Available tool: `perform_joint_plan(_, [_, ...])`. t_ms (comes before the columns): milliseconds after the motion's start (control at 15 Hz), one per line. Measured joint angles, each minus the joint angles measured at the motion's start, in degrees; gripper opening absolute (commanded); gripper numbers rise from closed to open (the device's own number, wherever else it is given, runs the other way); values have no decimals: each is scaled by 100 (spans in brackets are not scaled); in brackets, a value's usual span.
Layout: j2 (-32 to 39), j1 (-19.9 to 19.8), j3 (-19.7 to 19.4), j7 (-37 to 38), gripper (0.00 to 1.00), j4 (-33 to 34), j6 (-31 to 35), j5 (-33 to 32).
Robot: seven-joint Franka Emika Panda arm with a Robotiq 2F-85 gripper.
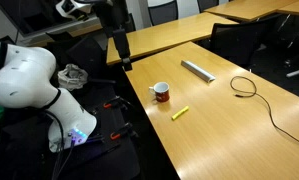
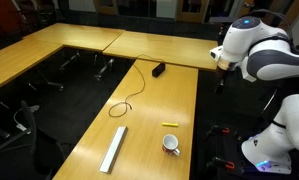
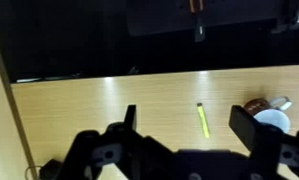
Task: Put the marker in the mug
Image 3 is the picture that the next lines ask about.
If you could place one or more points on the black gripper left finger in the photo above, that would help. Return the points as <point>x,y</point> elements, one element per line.
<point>130,116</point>

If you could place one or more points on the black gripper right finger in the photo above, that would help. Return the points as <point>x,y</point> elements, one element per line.
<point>245,128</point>

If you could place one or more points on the yellow marker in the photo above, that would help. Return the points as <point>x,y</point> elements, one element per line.
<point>203,120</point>

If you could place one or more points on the brown mug white inside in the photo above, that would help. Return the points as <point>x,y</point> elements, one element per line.
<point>272,118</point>

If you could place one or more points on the small black plug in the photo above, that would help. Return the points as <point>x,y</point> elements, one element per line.
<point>50,170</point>

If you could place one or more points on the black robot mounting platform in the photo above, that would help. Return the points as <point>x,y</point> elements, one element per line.
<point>162,16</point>

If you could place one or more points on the orange black clamp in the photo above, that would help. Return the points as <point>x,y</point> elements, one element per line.
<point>196,5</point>

